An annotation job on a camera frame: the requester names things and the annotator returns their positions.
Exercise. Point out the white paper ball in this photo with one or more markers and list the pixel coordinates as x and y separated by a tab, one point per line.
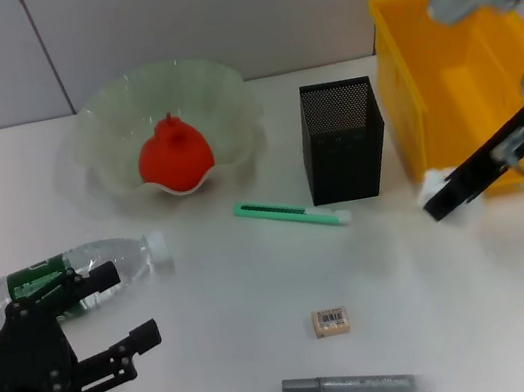
434	178

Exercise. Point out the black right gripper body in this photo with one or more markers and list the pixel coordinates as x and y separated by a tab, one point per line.
489	161

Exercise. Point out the water bottle with green label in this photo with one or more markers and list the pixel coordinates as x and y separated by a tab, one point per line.
115	255

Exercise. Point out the grey marker pen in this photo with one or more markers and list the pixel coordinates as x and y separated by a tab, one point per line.
325	384

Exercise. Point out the beige eraser with barcode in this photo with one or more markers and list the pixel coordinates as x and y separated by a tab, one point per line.
331	323

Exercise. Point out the mint green utility knife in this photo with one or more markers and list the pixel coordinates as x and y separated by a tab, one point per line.
285	212

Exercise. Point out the yellow plastic storage bin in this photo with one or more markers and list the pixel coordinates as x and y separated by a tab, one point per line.
452	96

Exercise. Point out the translucent green fruit bowl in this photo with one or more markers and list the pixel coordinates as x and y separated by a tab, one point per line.
225	101

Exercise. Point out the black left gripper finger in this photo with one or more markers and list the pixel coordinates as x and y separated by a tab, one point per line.
113	361
80	288

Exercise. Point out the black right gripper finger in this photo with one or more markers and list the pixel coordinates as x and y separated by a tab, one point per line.
448	199

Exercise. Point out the black mesh pen holder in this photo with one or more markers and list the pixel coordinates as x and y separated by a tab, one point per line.
340	151

